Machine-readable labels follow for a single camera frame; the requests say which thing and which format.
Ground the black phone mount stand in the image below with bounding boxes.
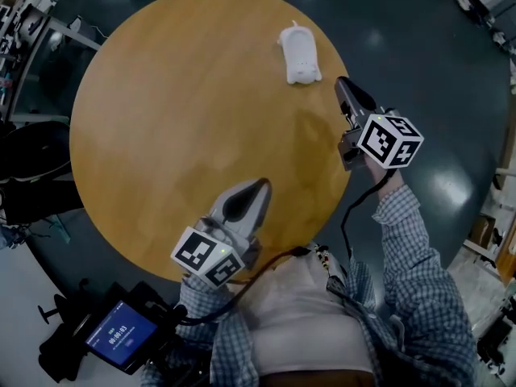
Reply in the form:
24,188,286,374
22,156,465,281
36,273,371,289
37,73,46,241
37,278,186,385

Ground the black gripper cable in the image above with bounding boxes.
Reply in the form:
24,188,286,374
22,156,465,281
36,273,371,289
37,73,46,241
175,246,311,327
340,170,394,264

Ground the beaded lanyard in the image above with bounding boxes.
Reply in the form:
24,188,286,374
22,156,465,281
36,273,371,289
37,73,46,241
312,243,348,298

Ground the white plush toy object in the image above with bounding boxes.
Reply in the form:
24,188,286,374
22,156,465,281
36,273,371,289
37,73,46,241
277,19,323,85

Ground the person's torso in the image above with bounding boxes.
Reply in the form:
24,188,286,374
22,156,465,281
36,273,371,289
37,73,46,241
237,248,390,387

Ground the person's left forearm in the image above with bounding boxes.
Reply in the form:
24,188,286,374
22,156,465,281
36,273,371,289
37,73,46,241
140,274,261,387

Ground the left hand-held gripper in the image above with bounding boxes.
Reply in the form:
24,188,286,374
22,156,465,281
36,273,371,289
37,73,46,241
170,177,273,289

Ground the wooden shelf unit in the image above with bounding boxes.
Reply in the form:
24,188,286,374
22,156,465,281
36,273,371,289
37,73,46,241
461,211,516,288

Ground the person's right forearm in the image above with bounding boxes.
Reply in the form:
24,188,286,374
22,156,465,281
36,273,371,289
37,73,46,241
368,163,481,387

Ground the blue screen phone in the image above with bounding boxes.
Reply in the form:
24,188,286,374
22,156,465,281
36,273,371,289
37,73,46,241
84,299,159,375

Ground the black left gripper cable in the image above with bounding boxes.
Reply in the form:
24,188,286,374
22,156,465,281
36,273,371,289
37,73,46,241
175,246,311,327

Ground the metal framed glass partition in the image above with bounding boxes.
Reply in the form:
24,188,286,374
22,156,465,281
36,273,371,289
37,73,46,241
6,14,102,125

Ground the black office chair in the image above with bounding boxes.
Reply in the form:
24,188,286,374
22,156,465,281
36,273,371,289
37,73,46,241
0,120,85,226

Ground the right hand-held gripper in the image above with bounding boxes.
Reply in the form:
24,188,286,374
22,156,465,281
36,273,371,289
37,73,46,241
334,76,426,173

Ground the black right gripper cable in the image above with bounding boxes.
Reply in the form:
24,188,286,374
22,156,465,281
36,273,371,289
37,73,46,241
340,170,394,264

